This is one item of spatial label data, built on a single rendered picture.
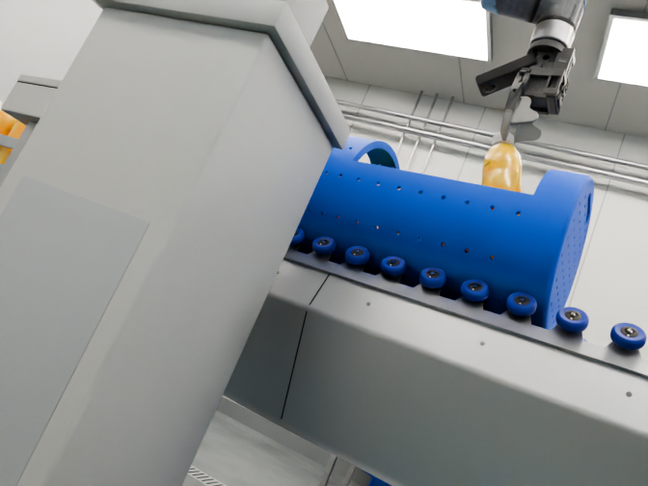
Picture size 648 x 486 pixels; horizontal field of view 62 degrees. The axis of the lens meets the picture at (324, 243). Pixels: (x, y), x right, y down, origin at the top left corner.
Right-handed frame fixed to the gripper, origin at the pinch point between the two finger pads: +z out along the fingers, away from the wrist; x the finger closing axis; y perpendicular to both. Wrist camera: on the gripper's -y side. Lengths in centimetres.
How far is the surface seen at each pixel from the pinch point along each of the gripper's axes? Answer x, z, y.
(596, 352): -6.8, 34.5, 25.1
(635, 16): 210, -206, -17
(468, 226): -8.8, 21.2, 2.1
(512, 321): -6.2, 33.7, 13.0
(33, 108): -29, 24, -94
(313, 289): -8.3, 39.4, -20.8
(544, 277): -6.8, 25.7, 15.5
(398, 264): -6.1, 30.1, -8.1
